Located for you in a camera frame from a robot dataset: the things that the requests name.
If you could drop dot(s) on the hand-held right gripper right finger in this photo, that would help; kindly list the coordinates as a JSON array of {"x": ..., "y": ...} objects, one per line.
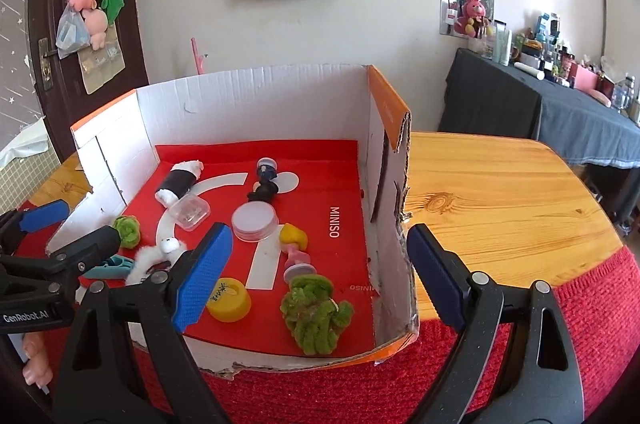
[{"x": 440, "y": 279}]

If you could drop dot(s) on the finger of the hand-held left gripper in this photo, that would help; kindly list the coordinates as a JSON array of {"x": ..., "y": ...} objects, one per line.
[
  {"x": 45, "y": 214},
  {"x": 95, "y": 244}
]

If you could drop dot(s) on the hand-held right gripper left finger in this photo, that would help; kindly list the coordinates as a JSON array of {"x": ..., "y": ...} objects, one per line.
[{"x": 202, "y": 279}]

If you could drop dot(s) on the teal hair claw clip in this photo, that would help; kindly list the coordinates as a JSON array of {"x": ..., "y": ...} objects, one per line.
[{"x": 115, "y": 266}]

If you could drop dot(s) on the small green plush scrunchie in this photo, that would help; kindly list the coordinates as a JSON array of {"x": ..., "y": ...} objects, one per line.
[{"x": 127, "y": 229}]

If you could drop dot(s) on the yellow bottle cap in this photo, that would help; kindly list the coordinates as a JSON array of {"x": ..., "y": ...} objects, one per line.
[{"x": 230, "y": 304}]

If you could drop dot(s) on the white fluffy bow hair clip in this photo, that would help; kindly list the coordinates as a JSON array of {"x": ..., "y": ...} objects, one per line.
[{"x": 145, "y": 261}]

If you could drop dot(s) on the small clear plastic box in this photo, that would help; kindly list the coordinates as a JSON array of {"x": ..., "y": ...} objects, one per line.
[{"x": 190, "y": 211}]

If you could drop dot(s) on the round white lidded container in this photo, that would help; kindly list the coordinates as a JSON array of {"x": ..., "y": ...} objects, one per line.
[{"x": 255, "y": 219}]

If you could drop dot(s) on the yellow haired pink doll figurine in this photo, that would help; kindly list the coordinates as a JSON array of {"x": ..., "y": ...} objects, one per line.
[{"x": 295, "y": 261}]

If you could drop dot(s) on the black and white plush roll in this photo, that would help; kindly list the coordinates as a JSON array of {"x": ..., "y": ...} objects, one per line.
[{"x": 180, "y": 181}]

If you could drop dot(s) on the black mouse figurine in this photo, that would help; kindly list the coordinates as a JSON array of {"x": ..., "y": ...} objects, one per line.
[{"x": 262, "y": 191}]

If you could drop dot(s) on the large green plush scrunchie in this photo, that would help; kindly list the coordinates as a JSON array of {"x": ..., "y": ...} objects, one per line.
[{"x": 310, "y": 314}]

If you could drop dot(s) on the small blue figurine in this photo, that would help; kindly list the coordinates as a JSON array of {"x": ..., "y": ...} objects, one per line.
[{"x": 266, "y": 171}]

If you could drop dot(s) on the orange cardboard box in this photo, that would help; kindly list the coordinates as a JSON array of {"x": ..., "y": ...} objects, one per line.
[{"x": 275, "y": 103}]

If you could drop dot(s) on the person's left hand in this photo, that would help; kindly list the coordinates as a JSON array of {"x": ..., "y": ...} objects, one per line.
[{"x": 36, "y": 356}]

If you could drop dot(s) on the white plastic sheet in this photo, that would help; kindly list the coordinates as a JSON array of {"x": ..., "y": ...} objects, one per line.
[{"x": 25, "y": 143}]

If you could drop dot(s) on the dark brown door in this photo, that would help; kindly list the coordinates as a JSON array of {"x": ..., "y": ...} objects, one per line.
[{"x": 50, "y": 113}]

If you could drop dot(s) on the beige hanging organizer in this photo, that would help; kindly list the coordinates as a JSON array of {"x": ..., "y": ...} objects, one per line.
[{"x": 102, "y": 66}]

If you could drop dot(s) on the red knitted blanket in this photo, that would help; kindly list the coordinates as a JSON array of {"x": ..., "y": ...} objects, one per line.
[{"x": 600, "y": 304}]

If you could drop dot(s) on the clear plastic bag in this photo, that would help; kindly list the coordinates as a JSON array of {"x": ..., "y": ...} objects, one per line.
[{"x": 70, "y": 36}]

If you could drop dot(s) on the dark cloth covered side table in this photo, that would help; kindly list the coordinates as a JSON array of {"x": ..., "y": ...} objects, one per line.
[{"x": 500, "y": 103}]

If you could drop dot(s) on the pink stick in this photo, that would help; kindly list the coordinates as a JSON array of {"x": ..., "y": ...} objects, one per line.
[{"x": 197, "y": 53}]

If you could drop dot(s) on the green plush toy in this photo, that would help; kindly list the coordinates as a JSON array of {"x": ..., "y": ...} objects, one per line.
[{"x": 112, "y": 3}]

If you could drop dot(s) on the white tube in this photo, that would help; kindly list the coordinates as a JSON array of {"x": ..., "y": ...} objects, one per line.
[{"x": 529, "y": 71}]

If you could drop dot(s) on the pink box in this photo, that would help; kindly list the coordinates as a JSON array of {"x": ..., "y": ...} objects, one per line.
[{"x": 585, "y": 77}]

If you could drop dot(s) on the cluster of cosmetic bottles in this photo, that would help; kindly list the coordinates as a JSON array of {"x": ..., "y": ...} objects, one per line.
[{"x": 545, "y": 43}]

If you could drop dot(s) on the pink rabbit plush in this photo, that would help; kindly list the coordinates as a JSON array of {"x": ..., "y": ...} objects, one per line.
[{"x": 471, "y": 13}]

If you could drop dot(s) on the white cabinet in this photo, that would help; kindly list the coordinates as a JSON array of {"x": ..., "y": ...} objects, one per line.
[{"x": 620, "y": 13}]

